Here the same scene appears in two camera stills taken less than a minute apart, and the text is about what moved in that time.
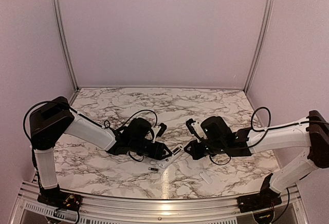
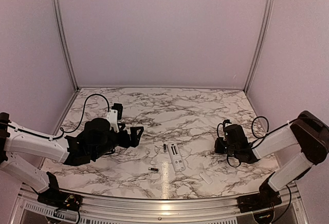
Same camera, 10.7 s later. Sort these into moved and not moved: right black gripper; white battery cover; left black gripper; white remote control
Moved: left black gripper; right black gripper; white remote control
Not moved: white battery cover
